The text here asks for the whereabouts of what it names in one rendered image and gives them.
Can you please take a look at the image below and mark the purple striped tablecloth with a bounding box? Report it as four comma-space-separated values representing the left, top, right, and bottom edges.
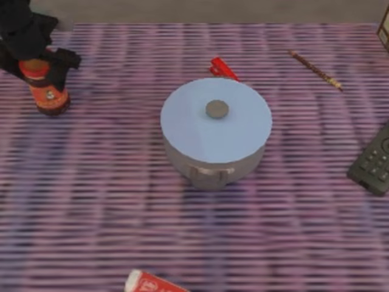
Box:
0, 23, 389, 292

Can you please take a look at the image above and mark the brown carton box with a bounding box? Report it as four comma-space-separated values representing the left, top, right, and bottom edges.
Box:
376, 5, 389, 51

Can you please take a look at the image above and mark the dark remote control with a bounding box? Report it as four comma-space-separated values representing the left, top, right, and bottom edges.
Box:
347, 120, 389, 196

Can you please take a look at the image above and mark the red clip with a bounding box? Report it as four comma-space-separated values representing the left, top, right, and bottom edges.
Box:
208, 57, 240, 82

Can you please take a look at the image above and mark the orange sauce bottle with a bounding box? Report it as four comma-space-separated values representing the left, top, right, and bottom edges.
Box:
18, 57, 71, 117

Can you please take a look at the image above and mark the brown pencil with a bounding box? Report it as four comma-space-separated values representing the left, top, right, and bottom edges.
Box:
287, 49, 344, 92

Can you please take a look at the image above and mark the grey pot with blue lid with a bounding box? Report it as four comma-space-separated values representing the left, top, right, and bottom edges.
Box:
160, 77, 273, 192

